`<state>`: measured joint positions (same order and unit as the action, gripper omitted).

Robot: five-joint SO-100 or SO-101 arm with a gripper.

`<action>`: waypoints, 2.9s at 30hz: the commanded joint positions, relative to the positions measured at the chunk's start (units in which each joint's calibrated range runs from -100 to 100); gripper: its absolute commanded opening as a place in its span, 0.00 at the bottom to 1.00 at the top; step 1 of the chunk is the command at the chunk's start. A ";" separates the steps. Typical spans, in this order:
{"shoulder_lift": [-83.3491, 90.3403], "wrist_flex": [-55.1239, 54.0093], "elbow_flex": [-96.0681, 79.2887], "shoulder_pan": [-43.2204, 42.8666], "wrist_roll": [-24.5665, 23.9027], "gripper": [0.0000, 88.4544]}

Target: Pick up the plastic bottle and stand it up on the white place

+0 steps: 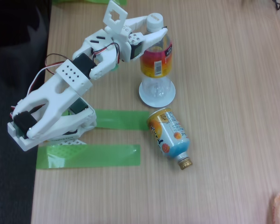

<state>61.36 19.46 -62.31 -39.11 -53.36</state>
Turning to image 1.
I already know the clear plastic bottle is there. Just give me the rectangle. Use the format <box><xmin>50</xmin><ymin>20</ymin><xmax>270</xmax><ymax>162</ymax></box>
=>
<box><xmin>139</xmin><ymin>12</ymin><xmax>175</xmax><ymax>101</ymax></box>

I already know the short green tape strip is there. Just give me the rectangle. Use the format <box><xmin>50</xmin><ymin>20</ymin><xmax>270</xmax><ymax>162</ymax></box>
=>
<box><xmin>62</xmin><ymin>109</ymin><xmax>150</xmax><ymax>131</ymax></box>

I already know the white round plate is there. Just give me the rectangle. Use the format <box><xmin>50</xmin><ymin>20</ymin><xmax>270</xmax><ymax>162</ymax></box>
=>
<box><xmin>139</xmin><ymin>78</ymin><xmax>176</xmax><ymax>108</ymax></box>

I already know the green plastic sheet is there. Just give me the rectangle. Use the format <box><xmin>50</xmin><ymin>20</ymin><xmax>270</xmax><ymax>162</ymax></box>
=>
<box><xmin>51</xmin><ymin>0</ymin><xmax>127</xmax><ymax>7</ymax></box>

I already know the orange juice bottle can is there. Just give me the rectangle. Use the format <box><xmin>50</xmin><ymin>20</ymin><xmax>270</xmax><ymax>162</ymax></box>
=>
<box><xmin>146</xmin><ymin>107</ymin><xmax>193</xmax><ymax>171</ymax></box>

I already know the long green tape strip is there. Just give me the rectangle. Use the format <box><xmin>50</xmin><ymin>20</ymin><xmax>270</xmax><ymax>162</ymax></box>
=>
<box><xmin>36</xmin><ymin>144</ymin><xmax>141</xmax><ymax>170</ymax></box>

